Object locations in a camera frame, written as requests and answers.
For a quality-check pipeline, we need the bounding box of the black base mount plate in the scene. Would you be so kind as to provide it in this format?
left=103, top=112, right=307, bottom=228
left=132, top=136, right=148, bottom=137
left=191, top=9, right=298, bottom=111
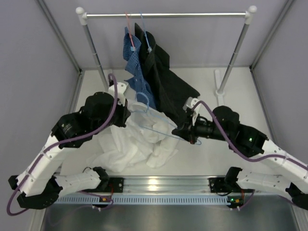
left=106, top=177, right=124, bottom=193
left=208, top=177, right=230, bottom=193

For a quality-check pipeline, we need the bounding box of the white shirt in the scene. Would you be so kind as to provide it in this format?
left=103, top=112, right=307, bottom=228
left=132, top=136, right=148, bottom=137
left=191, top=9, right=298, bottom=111
left=86, top=92, right=179, bottom=173

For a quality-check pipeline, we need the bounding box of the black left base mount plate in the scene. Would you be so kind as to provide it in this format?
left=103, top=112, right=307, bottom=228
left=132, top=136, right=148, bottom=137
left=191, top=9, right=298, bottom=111
left=106, top=177, right=124, bottom=193

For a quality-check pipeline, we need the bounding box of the grey aluminium frame profile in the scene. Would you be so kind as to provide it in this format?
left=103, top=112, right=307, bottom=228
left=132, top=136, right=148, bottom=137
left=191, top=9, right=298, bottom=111
left=35, top=0, right=82, bottom=112

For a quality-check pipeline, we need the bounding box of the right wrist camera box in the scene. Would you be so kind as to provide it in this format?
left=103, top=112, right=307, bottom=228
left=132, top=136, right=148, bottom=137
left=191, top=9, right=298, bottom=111
left=183, top=97, right=201, bottom=124

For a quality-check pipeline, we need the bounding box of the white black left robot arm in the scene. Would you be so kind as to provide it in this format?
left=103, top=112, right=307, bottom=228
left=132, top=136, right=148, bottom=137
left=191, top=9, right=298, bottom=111
left=8, top=92, right=130, bottom=211

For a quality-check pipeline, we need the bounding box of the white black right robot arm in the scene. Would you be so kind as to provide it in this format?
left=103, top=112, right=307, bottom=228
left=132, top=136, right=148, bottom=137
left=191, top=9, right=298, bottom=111
left=172, top=106, right=308, bottom=210

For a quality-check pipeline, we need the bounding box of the light blue wire hanger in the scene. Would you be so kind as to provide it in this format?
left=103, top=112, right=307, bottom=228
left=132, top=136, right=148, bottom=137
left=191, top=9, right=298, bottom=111
left=136, top=92, right=203, bottom=145

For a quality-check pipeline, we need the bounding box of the light blue hanger under dark shirt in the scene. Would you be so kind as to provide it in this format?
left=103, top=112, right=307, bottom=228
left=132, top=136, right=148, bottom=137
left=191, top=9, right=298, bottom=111
left=140, top=12, right=152, bottom=53

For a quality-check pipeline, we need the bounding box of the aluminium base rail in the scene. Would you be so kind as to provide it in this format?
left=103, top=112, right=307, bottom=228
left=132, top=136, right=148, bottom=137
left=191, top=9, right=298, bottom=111
left=54, top=175, right=301, bottom=193

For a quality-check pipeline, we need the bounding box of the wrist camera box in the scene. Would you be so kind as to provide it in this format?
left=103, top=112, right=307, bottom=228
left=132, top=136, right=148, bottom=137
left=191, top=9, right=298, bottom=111
left=183, top=97, right=201, bottom=124
left=107, top=82, right=127, bottom=106

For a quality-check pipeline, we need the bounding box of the white slotted cable duct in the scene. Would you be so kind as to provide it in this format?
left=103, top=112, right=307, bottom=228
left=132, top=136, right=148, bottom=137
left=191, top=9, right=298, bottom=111
left=56, top=194, right=242, bottom=205

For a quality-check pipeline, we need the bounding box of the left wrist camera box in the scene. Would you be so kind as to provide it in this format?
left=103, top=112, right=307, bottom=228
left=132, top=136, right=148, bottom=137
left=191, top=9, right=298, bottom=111
left=107, top=82, right=127, bottom=106

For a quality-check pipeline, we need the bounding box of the dark striped shirt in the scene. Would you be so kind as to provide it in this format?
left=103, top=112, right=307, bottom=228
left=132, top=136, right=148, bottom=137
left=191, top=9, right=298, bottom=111
left=134, top=24, right=200, bottom=125

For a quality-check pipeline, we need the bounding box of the blue checkered shirt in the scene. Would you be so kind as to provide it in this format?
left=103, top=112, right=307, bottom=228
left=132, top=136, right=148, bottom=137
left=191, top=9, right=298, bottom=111
left=123, top=27, right=156, bottom=109

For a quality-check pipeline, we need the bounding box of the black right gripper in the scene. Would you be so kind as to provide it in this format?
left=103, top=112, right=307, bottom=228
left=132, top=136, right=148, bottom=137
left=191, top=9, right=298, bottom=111
left=172, top=114, right=231, bottom=145

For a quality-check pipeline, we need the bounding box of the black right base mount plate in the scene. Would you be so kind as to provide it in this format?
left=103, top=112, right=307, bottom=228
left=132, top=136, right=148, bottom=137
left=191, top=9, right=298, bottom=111
left=208, top=177, right=230, bottom=193

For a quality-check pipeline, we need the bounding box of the white clothes rack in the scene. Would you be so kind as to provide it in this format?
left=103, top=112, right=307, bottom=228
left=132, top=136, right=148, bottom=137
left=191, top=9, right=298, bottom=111
left=76, top=5, right=257, bottom=96

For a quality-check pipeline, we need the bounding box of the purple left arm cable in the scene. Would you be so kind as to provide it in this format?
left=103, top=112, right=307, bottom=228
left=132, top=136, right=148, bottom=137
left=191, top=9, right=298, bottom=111
left=6, top=73, right=118, bottom=216

